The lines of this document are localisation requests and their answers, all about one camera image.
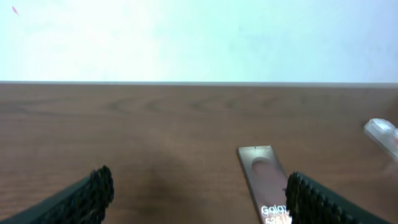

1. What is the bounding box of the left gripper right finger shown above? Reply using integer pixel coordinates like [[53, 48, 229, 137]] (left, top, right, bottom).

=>
[[285, 172, 389, 224]]

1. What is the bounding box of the white power strip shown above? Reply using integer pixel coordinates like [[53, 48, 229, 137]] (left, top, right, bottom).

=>
[[364, 118, 397, 160]]

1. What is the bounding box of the Galaxy S25 Ultra smartphone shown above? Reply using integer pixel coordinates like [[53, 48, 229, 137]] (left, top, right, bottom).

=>
[[237, 146, 292, 224]]

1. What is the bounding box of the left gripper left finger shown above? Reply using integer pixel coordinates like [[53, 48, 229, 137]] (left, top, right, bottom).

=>
[[1, 166, 114, 224]]

